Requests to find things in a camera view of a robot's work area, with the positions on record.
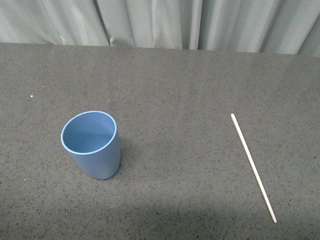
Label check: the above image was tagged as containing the white chopstick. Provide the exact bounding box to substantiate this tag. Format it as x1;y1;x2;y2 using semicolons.
230;113;278;224

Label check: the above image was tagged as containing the grey curtain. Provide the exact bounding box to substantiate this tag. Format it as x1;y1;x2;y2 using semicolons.
0;0;320;57

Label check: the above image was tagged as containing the blue plastic cup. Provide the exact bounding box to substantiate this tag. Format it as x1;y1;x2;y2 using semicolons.
60;110;121;180

